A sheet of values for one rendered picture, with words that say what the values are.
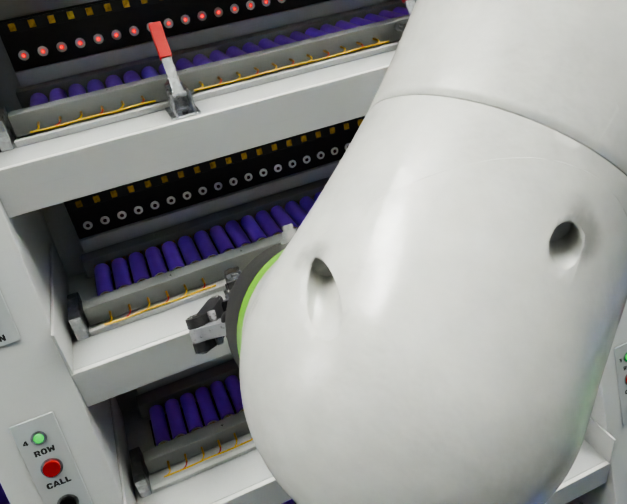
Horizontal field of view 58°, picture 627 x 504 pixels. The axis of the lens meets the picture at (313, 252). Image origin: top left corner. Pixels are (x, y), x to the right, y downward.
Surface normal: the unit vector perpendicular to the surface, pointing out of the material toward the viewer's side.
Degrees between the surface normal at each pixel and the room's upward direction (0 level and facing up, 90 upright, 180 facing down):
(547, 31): 60
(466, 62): 50
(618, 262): 92
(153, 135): 108
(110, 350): 17
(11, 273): 90
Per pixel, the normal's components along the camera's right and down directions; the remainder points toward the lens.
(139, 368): 0.38, 0.46
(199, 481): -0.14, -0.83
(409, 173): -0.48, -0.40
